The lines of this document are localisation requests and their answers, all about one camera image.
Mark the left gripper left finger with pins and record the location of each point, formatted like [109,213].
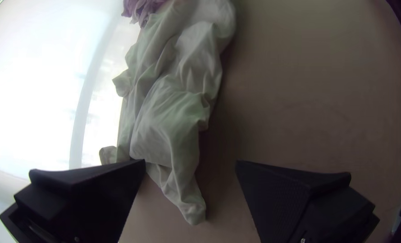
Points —
[85,199]

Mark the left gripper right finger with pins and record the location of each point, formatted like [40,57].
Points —
[298,209]

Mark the white t-shirt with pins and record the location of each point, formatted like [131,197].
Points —
[173,111]

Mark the heap of clothes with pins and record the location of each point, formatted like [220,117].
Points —
[141,10]

